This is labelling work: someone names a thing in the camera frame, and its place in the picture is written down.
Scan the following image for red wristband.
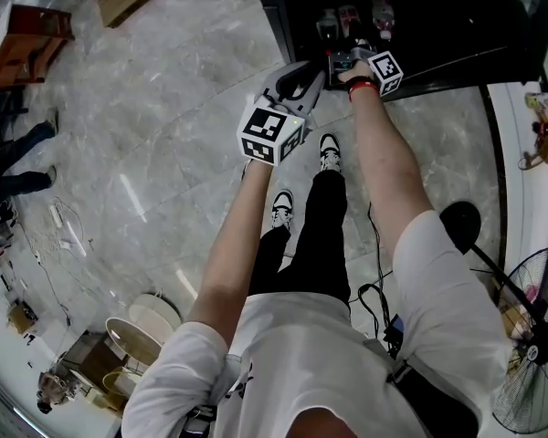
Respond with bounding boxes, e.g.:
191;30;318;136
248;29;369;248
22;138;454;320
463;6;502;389
347;81;382;104

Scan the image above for white floor cables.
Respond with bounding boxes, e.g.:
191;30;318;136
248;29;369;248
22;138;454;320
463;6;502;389
16;197;93;266

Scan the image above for round wooden-top table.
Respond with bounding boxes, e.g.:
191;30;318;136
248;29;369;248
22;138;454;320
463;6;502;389
104;316;166;376

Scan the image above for white curved counter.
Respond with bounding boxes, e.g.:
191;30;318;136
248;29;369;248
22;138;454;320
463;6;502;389
478;78;548;291

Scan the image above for white round stool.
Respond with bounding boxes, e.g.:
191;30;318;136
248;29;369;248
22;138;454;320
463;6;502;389
127;292;184;347

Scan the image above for cardboard box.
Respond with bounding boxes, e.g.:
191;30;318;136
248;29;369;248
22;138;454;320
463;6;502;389
5;300;40;336

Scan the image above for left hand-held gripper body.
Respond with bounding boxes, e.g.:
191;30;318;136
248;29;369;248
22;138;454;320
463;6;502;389
236;87;309;169

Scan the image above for red label bottle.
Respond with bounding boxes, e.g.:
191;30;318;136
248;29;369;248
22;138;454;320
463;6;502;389
337;4;363;38

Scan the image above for red-brown wooden desk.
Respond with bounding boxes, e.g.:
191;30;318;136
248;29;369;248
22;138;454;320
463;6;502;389
0;1;76;91

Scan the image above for black floor cable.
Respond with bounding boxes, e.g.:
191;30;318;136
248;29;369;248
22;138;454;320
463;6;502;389
356;201;395;351

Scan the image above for person's right forearm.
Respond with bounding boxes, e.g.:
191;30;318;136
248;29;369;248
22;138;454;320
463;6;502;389
349;83;436;257

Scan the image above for black belt device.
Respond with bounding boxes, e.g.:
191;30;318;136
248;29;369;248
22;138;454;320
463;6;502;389
382;312;406;360

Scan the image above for person's right hand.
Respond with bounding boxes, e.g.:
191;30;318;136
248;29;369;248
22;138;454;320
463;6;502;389
336;60;379;87

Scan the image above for person's left black-white shoe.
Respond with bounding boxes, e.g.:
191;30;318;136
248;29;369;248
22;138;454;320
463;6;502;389
269;189;296;233

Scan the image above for person's black-white shoe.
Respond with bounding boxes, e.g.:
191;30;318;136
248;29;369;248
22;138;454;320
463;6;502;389
318;131;344;174
269;189;296;233

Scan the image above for dark brown cabinet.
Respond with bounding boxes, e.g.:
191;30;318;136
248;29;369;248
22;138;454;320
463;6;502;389
62;330;130;397

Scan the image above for person's right black-white shoe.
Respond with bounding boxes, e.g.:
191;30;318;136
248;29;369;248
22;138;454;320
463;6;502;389
318;131;344;174

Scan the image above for clear plastic bottle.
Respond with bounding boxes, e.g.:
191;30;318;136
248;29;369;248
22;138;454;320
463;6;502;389
370;0;396;42

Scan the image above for black standing fan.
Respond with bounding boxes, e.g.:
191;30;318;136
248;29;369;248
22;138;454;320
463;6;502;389
438;200;548;435

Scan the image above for person's left forearm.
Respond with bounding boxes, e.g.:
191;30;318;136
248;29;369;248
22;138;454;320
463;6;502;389
184;158;278;337

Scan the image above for white t-shirt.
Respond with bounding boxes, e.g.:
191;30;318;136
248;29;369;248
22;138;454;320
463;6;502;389
121;209;515;438

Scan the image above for pale snack packet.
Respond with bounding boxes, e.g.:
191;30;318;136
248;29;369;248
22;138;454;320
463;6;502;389
523;90;548;112

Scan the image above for black trousers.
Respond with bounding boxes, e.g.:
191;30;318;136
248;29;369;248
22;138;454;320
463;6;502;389
248;168;353;308

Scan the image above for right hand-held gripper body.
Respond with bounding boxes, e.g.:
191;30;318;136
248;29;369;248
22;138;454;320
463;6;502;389
325;46;405;97

